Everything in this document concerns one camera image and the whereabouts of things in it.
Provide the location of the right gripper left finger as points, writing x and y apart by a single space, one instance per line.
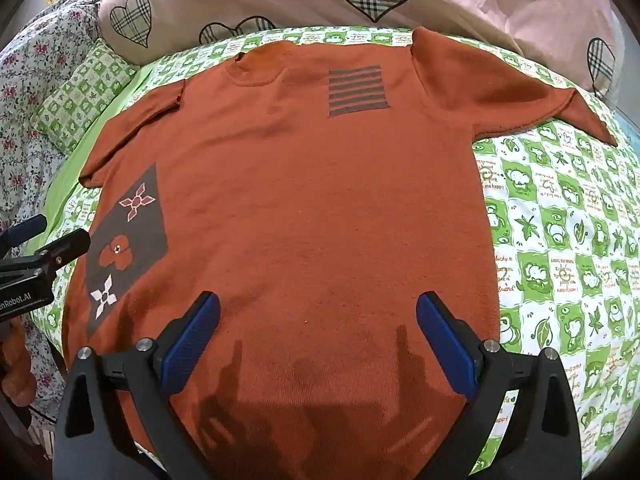
115 419

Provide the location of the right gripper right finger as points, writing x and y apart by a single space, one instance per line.
542 439

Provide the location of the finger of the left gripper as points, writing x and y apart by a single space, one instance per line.
62 251
22 232

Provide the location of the orange knit t-shirt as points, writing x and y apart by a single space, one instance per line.
317 190

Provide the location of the person's left hand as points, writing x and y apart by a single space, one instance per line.
18 384

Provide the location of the green patterned pillow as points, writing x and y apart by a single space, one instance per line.
68 113

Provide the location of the floral quilt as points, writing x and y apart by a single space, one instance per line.
34 64

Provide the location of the green patterned bed sheet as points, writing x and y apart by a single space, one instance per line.
563 212

